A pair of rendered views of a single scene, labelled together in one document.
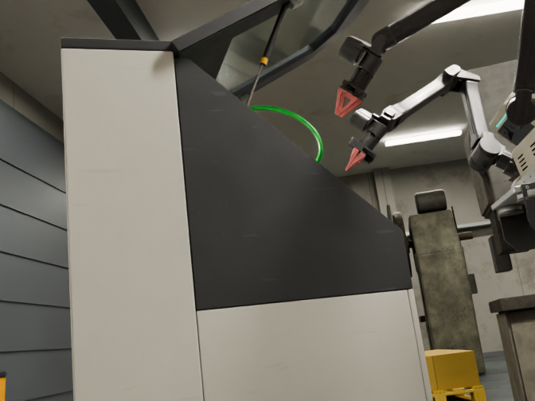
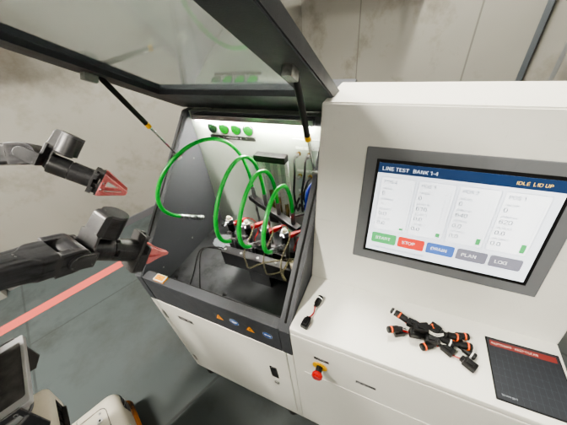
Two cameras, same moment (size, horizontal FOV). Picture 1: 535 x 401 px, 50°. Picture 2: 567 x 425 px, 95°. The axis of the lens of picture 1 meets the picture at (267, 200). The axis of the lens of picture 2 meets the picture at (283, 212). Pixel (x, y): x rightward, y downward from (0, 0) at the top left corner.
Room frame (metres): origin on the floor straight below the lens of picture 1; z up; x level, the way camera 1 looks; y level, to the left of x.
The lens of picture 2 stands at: (2.53, -0.42, 1.76)
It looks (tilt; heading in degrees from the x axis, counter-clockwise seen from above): 38 degrees down; 135
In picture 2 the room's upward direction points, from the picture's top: 7 degrees counter-clockwise
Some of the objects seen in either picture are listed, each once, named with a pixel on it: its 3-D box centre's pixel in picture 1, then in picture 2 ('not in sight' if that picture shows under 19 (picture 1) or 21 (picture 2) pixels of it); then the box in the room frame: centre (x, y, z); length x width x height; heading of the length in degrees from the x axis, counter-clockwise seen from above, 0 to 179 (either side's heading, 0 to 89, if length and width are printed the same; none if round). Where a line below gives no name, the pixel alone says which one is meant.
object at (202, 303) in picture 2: not in sight; (210, 307); (1.87, -0.23, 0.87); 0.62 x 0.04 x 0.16; 17
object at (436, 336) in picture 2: not in sight; (430, 335); (2.55, 0.08, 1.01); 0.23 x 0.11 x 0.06; 17
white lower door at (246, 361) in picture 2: not in sight; (231, 358); (1.88, -0.25, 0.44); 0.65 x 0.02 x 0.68; 17
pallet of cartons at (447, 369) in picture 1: (419, 378); not in sight; (5.68, -1.21, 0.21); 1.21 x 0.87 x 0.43; 176
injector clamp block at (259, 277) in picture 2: not in sight; (263, 264); (1.92, 0.03, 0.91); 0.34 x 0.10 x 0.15; 17
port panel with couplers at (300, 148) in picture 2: not in sight; (308, 176); (1.96, 0.32, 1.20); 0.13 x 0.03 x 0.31; 17
